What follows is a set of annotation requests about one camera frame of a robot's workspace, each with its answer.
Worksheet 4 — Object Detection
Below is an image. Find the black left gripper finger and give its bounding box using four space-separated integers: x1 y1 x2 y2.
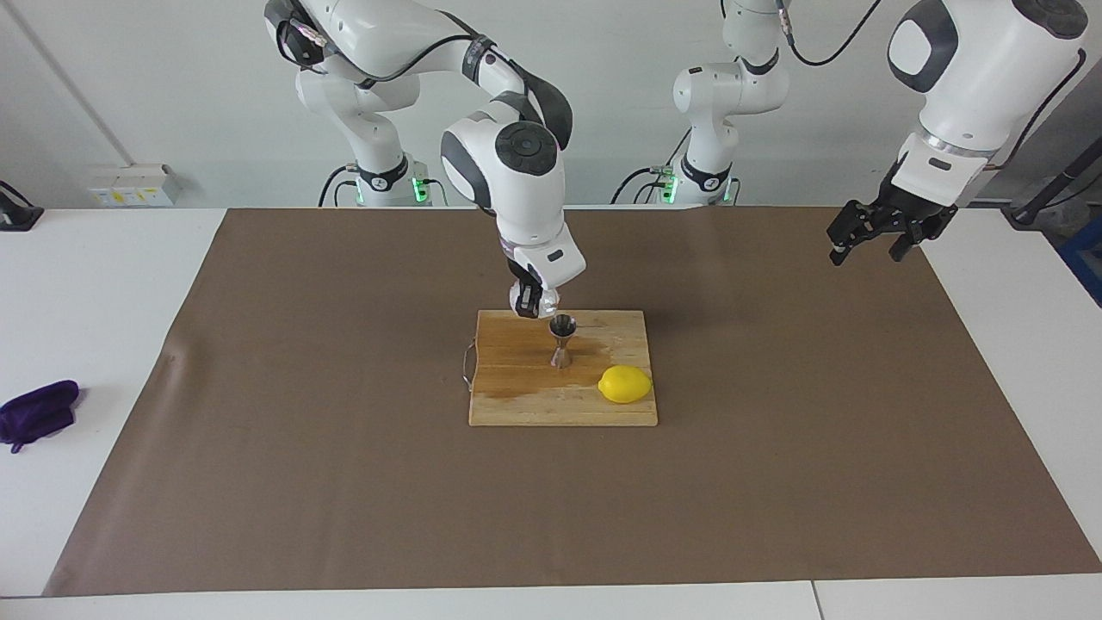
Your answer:
826 200 876 266
888 214 953 262

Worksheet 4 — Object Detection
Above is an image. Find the clear plastic cup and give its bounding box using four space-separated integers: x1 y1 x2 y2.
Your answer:
509 282 562 319

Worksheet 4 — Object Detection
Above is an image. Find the steel double jigger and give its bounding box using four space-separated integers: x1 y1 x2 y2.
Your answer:
549 314 579 369

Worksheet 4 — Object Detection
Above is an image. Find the wooden cutting board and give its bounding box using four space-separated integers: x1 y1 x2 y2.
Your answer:
461 310 659 428

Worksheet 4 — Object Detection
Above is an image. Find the black stand pole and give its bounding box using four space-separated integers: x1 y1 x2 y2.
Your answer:
1003 138 1102 229

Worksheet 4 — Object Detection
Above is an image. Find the yellow lemon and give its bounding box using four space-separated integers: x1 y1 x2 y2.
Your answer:
597 364 653 405

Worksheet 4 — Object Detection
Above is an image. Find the brown paper table mat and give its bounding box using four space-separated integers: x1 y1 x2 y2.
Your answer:
43 207 1102 598

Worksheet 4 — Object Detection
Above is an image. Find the purple cloth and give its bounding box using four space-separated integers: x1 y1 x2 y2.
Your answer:
0 380 81 455

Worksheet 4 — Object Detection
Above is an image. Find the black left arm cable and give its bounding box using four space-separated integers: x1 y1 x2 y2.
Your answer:
779 0 1087 171

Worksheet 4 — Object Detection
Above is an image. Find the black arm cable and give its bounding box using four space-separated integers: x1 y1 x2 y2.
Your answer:
275 9 483 87
779 0 1087 171

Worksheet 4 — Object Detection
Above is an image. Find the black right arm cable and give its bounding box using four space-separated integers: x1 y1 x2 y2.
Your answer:
275 9 483 87

